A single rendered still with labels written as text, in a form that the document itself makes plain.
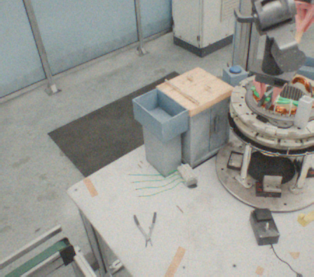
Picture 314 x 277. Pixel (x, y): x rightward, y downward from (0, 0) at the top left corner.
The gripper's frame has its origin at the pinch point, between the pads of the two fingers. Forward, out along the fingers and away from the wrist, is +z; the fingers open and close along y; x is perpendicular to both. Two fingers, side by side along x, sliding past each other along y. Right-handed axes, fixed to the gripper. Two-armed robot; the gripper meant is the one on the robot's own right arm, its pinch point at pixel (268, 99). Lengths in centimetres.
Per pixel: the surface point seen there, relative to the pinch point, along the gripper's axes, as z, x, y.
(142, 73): 124, 148, -155
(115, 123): 121, 76, -131
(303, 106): 3.9, 6.2, 8.2
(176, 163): 38.2, -1.4, -28.1
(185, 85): 14.5, 13.5, -32.6
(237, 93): 11.3, 13.4, -13.0
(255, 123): 11.1, 2.1, -2.9
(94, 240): 72, -28, -52
